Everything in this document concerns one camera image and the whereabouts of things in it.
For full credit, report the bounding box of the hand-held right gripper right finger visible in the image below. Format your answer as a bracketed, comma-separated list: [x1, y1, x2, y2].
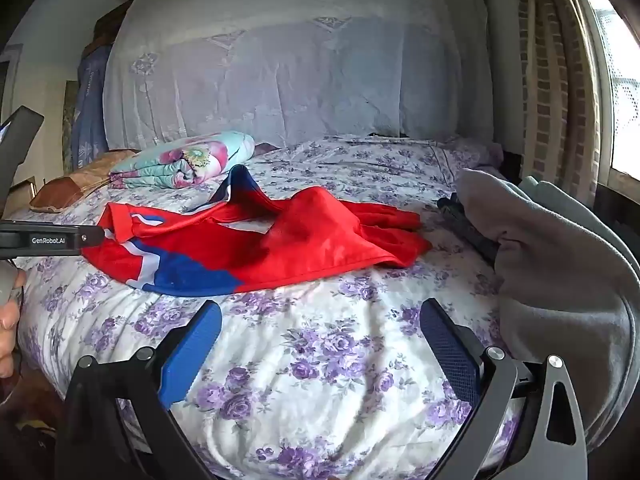
[419, 298, 589, 480]

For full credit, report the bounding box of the brown pillow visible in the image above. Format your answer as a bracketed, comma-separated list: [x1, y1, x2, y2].
[29, 149, 138, 212]

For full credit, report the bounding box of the red blue white shirt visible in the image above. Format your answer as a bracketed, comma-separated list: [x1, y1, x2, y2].
[81, 164, 433, 297]

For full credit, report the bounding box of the blue hanging garment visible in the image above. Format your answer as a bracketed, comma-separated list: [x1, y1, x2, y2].
[70, 42, 113, 171]

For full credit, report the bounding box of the brown hanging cloth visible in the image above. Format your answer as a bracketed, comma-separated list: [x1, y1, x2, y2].
[82, 0, 133, 58]

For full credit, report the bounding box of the dark cloth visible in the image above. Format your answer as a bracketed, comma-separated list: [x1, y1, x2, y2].
[437, 192, 501, 263]

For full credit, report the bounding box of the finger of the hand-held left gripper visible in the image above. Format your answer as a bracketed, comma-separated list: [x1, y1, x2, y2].
[77, 226, 107, 250]

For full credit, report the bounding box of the grey sweatshirt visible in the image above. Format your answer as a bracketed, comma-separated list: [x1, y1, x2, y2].
[456, 167, 640, 453]

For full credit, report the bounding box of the beige checkered curtain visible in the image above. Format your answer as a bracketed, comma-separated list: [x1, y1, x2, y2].
[515, 0, 608, 211]

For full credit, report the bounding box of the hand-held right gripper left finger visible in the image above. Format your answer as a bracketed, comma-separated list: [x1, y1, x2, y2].
[52, 299, 223, 480]

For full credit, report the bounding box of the person's left hand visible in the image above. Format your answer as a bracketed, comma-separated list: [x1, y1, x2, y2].
[0, 271, 28, 379]

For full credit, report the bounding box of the white lace cloth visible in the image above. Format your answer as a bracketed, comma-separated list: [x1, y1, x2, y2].
[102, 0, 496, 151]

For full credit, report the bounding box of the window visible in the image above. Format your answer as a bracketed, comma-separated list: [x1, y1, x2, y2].
[575, 0, 640, 186]

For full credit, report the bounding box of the purple floral bed sheet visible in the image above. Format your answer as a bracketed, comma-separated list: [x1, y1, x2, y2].
[7, 135, 521, 480]

